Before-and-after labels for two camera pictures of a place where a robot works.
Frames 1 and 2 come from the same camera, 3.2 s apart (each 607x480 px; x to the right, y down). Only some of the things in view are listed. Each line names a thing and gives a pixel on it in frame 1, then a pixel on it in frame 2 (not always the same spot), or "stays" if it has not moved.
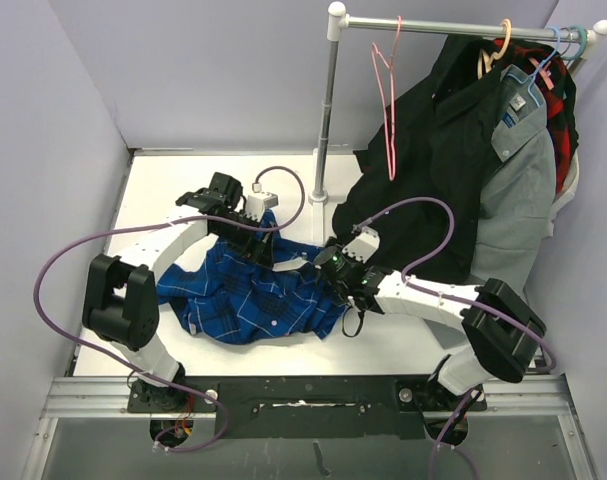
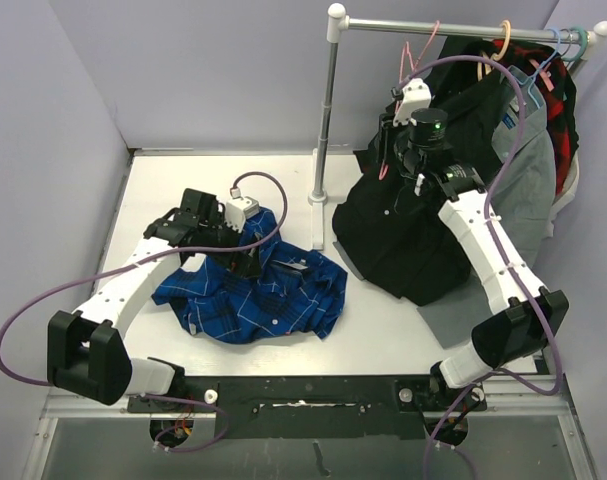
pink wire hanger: x=375 y=49 to x=407 y=70
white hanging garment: x=566 y=194 stays
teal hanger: x=585 y=39 stays
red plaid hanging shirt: x=559 y=95 stays
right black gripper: x=330 y=283 to x=387 y=132
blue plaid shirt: x=227 y=295 stays
